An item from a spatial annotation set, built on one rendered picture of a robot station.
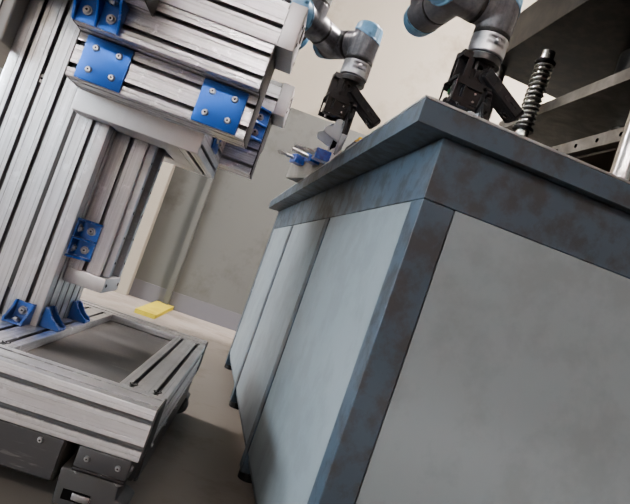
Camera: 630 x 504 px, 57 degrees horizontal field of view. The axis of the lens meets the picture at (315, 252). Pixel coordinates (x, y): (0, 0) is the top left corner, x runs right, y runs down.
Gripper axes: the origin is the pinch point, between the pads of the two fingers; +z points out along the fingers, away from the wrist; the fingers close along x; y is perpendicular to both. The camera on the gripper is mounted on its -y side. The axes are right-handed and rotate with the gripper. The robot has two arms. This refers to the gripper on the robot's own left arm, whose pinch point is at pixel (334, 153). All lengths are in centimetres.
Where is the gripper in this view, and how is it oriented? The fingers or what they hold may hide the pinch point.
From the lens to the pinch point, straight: 156.1
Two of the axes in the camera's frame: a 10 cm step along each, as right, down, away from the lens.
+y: -9.2, -3.3, -2.2
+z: -3.3, 9.4, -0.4
